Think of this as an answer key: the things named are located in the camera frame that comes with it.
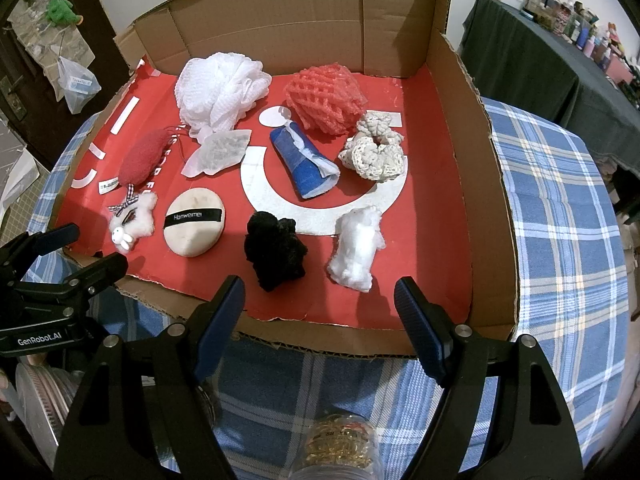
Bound blue bandage roll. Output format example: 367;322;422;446
270;121;341;201

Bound cardboard box with red bottom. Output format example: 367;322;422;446
52;0;518;361

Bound beige powder puff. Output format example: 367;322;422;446
164;187;227;258

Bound metal door handle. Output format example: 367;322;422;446
0;76;26;121

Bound green plush toy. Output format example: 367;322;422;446
45;0;82;27

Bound tall clear jar dark label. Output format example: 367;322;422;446
14;360;223;468

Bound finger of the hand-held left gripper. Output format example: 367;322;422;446
15;252;128;311
0;223;81;271

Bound red foam net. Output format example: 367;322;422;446
285;62;366;137

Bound row of cosmetic bottles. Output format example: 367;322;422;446
460;0;640;106

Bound table with dark cloth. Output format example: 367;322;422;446
460;0;640;171

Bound white paper sheets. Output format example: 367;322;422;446
0;135;41;221

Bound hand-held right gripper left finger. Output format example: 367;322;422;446
52;275;247;480

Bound short jar with gold clips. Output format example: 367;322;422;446
289;412;385;480

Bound dark wooden door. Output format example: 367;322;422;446
0;0;131;171

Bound white mesh bath pouf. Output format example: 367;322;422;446
174;51;272;143

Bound red plush heart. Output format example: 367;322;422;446
97;127;193;195

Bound hanging fabric organizer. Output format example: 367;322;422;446
7;0;96;76

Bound black fluffy scrunchie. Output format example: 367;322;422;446
243;211;308;292

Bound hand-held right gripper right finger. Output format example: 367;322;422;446
394;276;585;480

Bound blue plaid blanket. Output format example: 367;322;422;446
20;95;631;480

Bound clear plastic bag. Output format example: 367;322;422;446
56;56;102;115

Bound white cotton wad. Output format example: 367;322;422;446
326;206;387;292

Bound small white bunny plush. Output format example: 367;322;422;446
107;184;160;253

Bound cream crochet scrunchie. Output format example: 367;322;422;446
338;111;407;182

